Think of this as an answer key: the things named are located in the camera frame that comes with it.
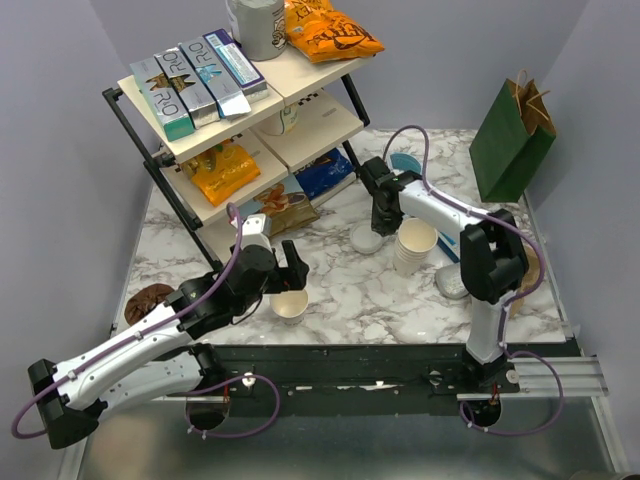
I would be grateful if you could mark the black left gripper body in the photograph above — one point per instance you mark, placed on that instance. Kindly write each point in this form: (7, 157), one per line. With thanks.
(274, 283)

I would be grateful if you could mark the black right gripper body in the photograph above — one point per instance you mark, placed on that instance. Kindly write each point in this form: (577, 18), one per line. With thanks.
(386, 221)

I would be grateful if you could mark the white paper cup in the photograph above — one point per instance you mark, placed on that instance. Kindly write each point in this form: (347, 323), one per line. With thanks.
(290, 306)

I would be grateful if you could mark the white plastic lid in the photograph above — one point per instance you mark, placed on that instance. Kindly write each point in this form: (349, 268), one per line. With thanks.
(364, 240)

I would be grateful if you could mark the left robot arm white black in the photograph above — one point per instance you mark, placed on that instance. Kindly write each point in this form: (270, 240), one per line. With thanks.
(162, 353)

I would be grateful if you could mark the stack of white paper cups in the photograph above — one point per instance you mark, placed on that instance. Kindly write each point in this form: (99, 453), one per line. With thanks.
(414, 242)

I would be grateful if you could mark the light blue cup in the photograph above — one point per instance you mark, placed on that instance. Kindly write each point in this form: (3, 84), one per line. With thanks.
(405, 162)

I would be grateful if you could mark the brown snack bag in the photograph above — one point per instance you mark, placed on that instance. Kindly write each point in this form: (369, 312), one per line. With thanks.
(287, 211)

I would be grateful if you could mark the blue razor box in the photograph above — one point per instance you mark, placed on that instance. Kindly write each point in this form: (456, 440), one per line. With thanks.
(449, 247)

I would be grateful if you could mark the blue snack bag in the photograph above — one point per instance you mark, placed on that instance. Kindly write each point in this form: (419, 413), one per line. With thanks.
(324, 173)

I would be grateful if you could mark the silver glitter pouch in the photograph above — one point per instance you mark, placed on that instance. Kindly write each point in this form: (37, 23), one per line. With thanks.
(449, 282)

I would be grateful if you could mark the yellow snack bag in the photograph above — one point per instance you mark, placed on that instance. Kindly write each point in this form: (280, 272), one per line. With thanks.
(220, 171)

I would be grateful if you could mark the green paper bag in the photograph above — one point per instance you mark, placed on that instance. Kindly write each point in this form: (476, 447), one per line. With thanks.
(512, 141)

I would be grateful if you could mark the brown cardboard cup carrier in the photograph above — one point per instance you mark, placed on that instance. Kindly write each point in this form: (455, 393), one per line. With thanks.
(529, 279)

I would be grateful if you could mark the blue RO box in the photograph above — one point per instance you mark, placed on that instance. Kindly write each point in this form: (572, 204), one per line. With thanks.
(231, 102)

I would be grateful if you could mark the purple white box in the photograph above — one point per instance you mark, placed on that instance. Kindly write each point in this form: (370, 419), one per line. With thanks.
(249, 79)

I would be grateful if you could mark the orange chips bag top shelf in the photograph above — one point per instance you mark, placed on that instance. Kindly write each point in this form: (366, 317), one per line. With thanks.
(323, 34)

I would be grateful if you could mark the brown RO box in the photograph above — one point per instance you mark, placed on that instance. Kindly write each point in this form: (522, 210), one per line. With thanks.
(198, 101)

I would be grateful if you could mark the grey canister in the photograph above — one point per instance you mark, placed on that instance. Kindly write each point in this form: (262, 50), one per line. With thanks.
(258, 26)

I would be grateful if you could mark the teal RO box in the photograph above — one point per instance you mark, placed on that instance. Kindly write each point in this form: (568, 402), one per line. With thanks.
(162, 99)

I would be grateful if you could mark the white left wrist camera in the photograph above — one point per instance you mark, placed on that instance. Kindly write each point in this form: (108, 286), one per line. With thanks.
(255, 231)

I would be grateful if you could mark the black frame beige shelf rack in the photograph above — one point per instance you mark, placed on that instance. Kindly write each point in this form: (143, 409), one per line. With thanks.
(330, 113)

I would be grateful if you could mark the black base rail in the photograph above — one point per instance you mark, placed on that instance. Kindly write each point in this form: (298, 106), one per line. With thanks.
(348, 380)

